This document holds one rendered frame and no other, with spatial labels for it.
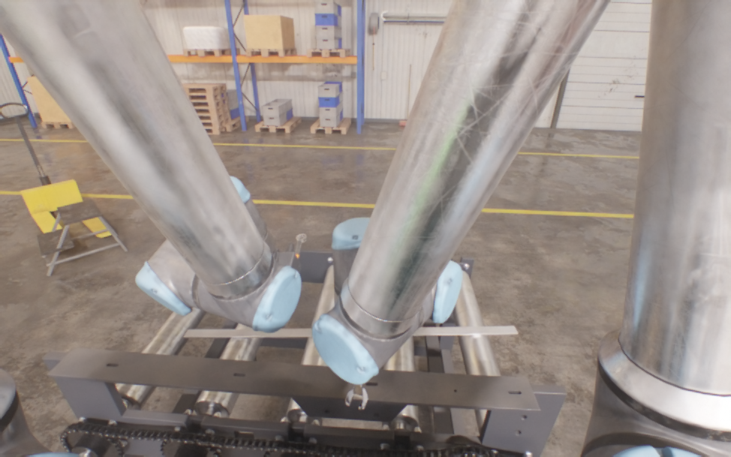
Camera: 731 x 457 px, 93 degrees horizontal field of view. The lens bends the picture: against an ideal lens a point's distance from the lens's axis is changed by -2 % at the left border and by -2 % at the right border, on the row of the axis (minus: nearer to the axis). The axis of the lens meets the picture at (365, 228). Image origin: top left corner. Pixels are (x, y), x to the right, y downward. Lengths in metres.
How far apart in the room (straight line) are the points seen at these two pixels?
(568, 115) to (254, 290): 10.42
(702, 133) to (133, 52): 0.40
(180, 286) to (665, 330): 0.54
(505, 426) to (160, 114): 1.01
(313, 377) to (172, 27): 10.50
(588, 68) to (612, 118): 1.45
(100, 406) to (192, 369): 0.37
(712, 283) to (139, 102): 0.45
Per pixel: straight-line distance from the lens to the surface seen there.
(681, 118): 0.35
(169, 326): 1.60
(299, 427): 1.17
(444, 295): 0.49
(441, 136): 0.25
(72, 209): 4.35
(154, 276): 0.56
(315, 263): 1.87
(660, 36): 0.37
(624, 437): 0.45
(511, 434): 1.13
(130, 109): 0.31
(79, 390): 1.32
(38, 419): 2.90
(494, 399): 0.95
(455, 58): 0.24
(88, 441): 1.38
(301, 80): 9.91
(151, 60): 0.32
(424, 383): 0.94
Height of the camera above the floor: 1.89
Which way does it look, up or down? 28 degrees down
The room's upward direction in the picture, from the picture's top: 1 degrees clockwise
